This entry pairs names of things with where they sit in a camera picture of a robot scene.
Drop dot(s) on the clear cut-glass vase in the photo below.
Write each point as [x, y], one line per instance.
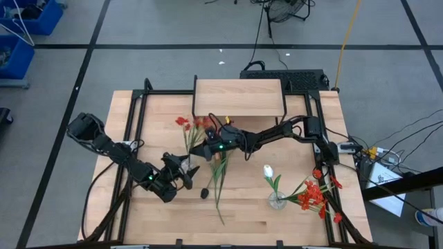
[277, 200]
[189, 165]

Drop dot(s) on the black floor fan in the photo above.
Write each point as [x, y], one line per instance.
[284, 12]

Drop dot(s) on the blue plastic bin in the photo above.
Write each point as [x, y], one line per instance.
[17, 58]
[34, 20]

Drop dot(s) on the black table clamp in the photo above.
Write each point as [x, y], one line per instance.
[279, 243]
[179, 242]

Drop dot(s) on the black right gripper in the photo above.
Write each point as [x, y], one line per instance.
[218, 141]

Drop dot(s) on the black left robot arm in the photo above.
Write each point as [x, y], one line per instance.
[114, 152]

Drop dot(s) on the yellow tag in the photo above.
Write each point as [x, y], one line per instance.
[227, 120]

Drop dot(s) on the grey bin platform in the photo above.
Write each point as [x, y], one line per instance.
[14, 83]

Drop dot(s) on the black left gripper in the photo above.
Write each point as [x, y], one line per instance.
[167, 180]

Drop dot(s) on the dark artificial tulip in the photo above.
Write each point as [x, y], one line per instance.
[205, 193]

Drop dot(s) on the red artificial flower bunch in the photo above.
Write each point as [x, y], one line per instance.
[311, 195]
[180, 121]

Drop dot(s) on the black aluminium table frame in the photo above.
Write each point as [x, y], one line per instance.
[166, 92]

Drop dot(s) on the white power strip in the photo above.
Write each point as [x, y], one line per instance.
[389, 155]

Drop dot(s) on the white printed box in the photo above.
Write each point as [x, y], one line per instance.
[392, 207]

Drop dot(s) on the black beam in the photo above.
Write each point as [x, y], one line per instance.
[415, 180]

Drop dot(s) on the pink artificial blossom spray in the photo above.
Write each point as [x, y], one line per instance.
[218, 183]

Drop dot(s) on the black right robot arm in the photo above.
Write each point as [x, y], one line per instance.
[277, 133]

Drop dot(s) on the blue white bottle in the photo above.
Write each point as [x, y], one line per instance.
[429, 217]

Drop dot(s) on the wooden shelf with black legs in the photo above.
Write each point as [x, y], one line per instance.
[239, 98]

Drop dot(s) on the black perforated case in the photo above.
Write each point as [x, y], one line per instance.
[301, 80]

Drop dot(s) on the white artificial tulip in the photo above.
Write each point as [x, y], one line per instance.
[268, 171]

